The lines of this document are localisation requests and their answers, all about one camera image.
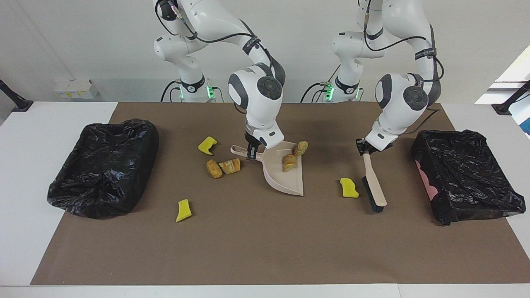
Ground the orange striped croissant piece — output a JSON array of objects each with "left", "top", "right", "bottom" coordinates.
[{"left": 219, "top": 158, "right": 241, "bottom": 175}]

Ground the round brown crusty bread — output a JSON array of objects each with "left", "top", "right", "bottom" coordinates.
[{"left": 206, "top": 159, "right": 223, "bottom": 179}]

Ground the beige plastic dustpan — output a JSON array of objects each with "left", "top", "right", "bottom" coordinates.
[{"left": 230, "top": 141, "right": 309, "bottom": 197}]

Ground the notched yellow sponge piece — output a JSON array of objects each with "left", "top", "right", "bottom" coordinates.
[{"left": 198, "top": 136, "right": 218, "bottom": 156}]

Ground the pink plastic bin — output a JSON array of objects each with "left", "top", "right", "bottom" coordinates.
[{"left": 415, "top": 159, "right": 438, "bottom": 202}]

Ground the black plastic trash bag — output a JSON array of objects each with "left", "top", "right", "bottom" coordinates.
[
  {"left": 411, "top": 130, "right": 527, "bottom": 226},
  {"left": 47, "top": 119, "right": 160, "bottom": 219}
]

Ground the brown table mat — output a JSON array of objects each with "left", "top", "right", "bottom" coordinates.
[{"left": 30, "top": 102, "right": 530, "bottom": 286}]

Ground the blue object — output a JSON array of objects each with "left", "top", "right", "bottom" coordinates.
[{"left": 513, "top": 106, "right": 530, "bottom": 136}]

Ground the black left base cable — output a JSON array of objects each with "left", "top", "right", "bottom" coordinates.
[{"left": 300, "top": 66, "right": 341, "bottom": 103}]

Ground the black base cable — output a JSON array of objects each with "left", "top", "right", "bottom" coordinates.
[
  {"left": 161, "top": 80, "right": 182, "bottom": 103},
  {"left": 300, "top": 66, "right": 341, "bottom": 103}
]

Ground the black right base cable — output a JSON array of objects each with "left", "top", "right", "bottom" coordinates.
[{"left": 161, "top": 80, "right": 182, "bottom": 103}]

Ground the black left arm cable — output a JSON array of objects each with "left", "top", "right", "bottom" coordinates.
[{"left": 360, "top": 0, "right": 444, "bottom": 134}]

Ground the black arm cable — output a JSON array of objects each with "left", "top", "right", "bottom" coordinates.
[
  {"left": 360, "top": 0, "right": 444, "bottom": 134},
  {"left": 155, "top": 0, "right": 286, "bottom": 87}
]

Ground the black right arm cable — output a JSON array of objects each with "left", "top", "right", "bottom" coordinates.
[{"left": 155, "top": 0, "right": 286, "bottom": 87}]

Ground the black camera stand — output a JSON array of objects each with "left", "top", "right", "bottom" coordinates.
[
  {"left": 491, "top": 81, "right": 530, "bottom": 115},
  {"left": 0, "top": 79, "right": 34, "bottom": 113}
]

